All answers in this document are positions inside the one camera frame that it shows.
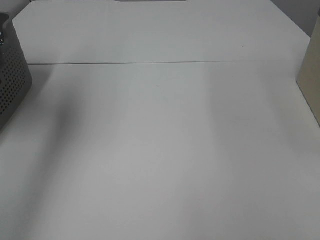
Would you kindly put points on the grey perforated plastic basket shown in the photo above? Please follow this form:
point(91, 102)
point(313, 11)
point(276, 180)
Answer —
point(15, 76)

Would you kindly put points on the beige box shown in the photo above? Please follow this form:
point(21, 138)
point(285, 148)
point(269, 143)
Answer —
point(308, 78)

